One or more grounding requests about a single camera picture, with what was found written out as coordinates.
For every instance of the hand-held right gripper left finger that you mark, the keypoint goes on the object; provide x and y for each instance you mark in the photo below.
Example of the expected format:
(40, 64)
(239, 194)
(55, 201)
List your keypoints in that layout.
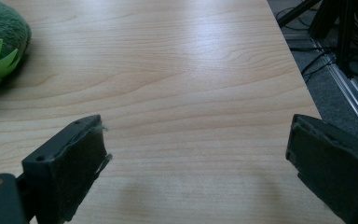
(65, 174)

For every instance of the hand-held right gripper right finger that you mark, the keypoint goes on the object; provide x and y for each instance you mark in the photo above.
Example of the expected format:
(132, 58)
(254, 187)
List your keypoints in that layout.
(335, 165)

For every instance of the black metal stand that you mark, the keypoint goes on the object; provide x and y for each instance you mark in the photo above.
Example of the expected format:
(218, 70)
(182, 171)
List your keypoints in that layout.
(343, 28)

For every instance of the green plush toy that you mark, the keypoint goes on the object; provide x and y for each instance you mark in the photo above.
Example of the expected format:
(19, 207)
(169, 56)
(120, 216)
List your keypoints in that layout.
(0, 40)

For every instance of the silver aluminium frame rail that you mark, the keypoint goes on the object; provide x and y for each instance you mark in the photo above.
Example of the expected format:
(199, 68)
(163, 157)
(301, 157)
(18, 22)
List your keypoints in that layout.
(351, 87)

